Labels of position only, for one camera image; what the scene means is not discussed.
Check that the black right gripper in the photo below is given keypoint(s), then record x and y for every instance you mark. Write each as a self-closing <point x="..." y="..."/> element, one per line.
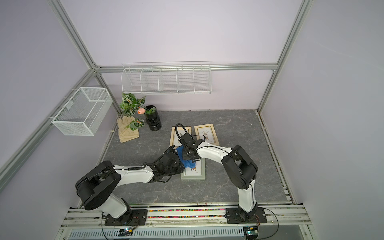
<point x="184" y="156"/>

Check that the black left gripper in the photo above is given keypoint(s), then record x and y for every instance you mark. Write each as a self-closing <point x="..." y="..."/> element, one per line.
<point x="179" y="165"/>

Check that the gold frame with deer print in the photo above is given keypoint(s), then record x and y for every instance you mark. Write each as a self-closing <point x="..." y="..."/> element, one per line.
<point x="176" y="134"/>

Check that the blue microfiber cloth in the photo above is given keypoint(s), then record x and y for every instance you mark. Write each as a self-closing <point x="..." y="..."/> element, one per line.
<point x="186" y="163"/>

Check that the gold frame with plant print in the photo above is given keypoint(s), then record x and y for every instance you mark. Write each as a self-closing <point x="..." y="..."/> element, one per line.
<point x="207" y="132"/>

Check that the green picture frame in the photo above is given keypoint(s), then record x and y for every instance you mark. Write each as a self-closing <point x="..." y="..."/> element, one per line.
<point x="194" y="170"/>

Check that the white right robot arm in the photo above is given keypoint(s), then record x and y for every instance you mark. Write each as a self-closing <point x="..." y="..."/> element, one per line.
<point x="239" y="166"/>

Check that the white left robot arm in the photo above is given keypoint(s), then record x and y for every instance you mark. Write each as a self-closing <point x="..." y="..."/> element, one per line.
<point x="95" y="189"/>

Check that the glossy black vase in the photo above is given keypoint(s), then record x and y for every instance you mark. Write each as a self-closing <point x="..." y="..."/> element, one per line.
<point x="152" y="118"/>

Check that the cream work glove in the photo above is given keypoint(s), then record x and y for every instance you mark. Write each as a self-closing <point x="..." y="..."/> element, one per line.
<point x="124" y="130"/>

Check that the green artificial plant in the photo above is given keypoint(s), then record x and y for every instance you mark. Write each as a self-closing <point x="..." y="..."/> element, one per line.
<point x="132" y="105"/>

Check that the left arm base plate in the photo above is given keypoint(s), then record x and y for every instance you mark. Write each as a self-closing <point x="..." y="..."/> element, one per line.
<point x="132" y="217"/>

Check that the white wire wall shelf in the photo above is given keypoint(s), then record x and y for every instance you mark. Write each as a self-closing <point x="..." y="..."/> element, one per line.
<point x="167" y="78"/>

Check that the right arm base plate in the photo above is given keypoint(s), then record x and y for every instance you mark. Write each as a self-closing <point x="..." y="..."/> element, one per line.
<point x="239" y="216"/>

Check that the white wire basket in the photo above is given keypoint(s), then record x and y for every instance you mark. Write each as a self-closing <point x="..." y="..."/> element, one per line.
<point x="83" y="113"/>

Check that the aluminium rail base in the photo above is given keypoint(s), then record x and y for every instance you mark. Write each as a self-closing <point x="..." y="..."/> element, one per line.
<point x="186" y="221"/>

